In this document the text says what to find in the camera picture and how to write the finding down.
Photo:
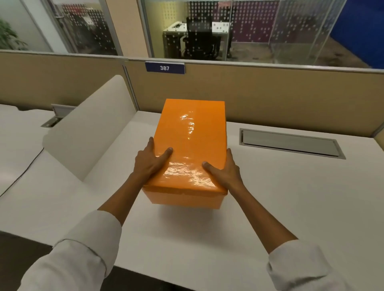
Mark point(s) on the person's left hand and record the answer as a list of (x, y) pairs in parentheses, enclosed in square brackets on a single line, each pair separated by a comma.
[(147, 166)]

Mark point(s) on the person's right hand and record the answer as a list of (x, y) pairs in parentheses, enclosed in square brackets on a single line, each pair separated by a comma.
[(227, 174)]

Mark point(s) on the person's right thumb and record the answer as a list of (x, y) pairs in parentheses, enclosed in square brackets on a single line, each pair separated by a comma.
[(211, 168)]

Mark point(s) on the person's left thumb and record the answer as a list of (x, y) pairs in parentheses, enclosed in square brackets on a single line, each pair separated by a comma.
[(165, 155)]

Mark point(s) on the orange cardboard box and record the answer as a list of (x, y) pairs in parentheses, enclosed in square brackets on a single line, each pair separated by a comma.
[(187, 150)]

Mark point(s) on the person's left forearm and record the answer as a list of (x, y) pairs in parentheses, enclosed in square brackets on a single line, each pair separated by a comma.
[(90, 236)]

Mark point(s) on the person's right forearm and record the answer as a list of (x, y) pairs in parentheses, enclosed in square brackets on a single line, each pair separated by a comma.
[(279, 239)]

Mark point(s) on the white desk divider panel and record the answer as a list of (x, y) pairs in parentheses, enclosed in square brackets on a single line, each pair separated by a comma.
[(90, 126)]

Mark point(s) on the blue number sign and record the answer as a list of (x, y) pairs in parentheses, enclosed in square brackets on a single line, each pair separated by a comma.
[(164, 67)]

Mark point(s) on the beige cubicle partition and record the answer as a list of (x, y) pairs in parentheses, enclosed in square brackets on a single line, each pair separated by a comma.
[(270, 96)]

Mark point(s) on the black office chair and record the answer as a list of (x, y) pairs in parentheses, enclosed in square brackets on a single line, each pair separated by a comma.
[(199, 37)]

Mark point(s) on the white office desk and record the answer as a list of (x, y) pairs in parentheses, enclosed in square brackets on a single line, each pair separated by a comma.
[(198, 34)]

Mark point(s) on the green potted plant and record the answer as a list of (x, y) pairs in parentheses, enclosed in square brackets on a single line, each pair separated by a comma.
[(10, 37)]

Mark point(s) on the dotted glass wall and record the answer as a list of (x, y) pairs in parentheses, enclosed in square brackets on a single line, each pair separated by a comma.
[(240, 30)]

